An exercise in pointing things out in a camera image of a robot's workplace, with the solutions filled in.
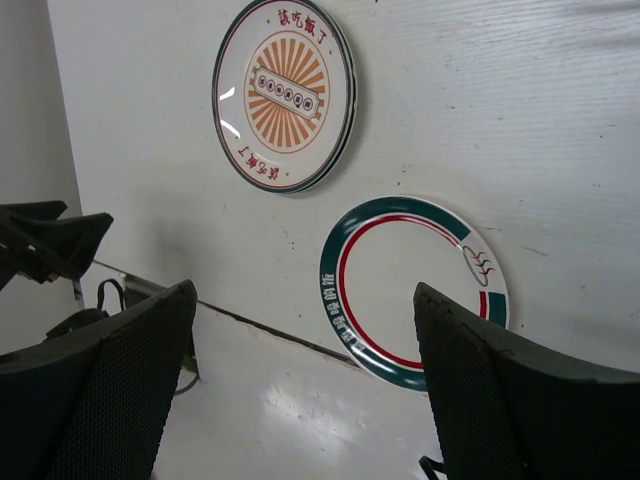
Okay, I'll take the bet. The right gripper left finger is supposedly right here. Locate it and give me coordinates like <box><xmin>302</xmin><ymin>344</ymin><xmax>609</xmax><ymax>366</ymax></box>
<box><xmin>1</xmin><ymin>280</ymin><xmax>197</xmax><ymax>479</ymax></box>

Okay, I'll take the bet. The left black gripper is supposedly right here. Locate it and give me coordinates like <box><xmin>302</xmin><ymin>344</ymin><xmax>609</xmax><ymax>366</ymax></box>
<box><xmin>1</xmin><ymin>200</ymin><xmax>113</xmax><ymax>287</ymax></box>

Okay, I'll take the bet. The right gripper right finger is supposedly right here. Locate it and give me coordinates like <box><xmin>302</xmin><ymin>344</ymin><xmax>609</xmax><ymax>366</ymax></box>
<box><xmin>413</xmin><ymin>282</ymin><xmax>639</xmax><ymax>479</ymax></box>

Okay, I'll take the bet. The green red ring plate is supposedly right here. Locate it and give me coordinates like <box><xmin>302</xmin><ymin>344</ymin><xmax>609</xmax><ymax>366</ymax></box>
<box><xmin>319</xmin><ymin>195</ymin><xmax>510</xmax><ymax>392</ymax></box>

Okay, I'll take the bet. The orange sunburst plate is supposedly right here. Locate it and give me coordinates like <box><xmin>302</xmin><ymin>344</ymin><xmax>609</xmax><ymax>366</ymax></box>
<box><xmin>286</xmin><ymin>7</ymin><xmax>358</xmax><ymax>195</ymax></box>
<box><xmin>211</xmin><ymin>1</ymin><xmax>348</xmax><ymax>194</ymax></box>

